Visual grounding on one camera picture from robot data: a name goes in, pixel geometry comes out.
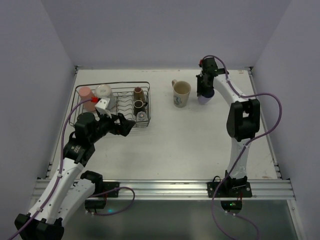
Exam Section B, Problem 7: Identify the lilac plastic cup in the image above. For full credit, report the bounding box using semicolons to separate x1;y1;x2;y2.
197;90;215;105

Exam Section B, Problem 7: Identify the cream floral mug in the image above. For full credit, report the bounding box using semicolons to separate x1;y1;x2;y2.
171;79;192;108

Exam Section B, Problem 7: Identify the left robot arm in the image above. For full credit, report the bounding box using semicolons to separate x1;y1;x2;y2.
14;112;135;240

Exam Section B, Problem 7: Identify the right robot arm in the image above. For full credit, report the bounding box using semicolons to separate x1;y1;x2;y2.
196;55;260;198

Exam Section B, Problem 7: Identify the small clear glass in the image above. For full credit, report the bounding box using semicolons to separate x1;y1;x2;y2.
136;111;148;122

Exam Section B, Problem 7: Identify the dark brown mug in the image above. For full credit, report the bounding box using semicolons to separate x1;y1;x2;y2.
133;99;148;116

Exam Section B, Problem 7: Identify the white patterned mug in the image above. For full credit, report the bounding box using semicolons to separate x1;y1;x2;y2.
94;84;116;110

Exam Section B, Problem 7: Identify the brown ceramic cup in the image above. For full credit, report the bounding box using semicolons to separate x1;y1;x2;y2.
133;87;145;102

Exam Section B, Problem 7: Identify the pink plastic cup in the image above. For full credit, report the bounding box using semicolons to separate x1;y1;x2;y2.
78;86;96;112

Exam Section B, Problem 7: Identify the left controller box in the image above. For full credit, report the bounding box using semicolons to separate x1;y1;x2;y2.
84;199;107;211

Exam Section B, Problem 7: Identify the controller box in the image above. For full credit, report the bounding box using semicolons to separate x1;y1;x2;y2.
84;199;107;211
220;200;243;215

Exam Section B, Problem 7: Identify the right controller box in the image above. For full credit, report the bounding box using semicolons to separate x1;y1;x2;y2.
220;200;243;215

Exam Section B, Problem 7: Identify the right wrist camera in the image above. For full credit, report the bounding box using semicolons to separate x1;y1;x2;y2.
199;57;219;75

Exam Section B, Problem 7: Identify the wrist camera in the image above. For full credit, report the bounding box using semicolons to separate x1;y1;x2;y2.
199;57;219;75
91;97;112;118

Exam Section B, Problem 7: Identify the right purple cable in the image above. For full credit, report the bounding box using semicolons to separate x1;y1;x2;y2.
203;55;283;240

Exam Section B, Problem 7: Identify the purple cable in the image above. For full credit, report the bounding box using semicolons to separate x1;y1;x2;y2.
7;98;96;240
203;55;283;240

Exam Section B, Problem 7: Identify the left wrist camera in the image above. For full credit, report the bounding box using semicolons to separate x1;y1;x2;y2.
91;97;112;118

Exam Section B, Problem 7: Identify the black wire dish rack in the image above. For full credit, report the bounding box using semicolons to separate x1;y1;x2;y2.
69;81;151;128

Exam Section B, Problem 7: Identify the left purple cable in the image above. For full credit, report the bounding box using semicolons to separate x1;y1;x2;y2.
7;98;96;240

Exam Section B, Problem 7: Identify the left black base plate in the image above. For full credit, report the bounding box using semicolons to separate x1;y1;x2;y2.
97;181;120;198

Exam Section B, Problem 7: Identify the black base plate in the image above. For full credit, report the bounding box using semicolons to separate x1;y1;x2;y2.
206;176;253;198
97;181;120;198

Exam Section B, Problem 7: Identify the aluminium mounting rail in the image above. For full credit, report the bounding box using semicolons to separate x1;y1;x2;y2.
32;178;293;201

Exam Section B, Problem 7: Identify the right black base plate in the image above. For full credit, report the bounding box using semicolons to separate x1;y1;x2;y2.
206;176;253;198

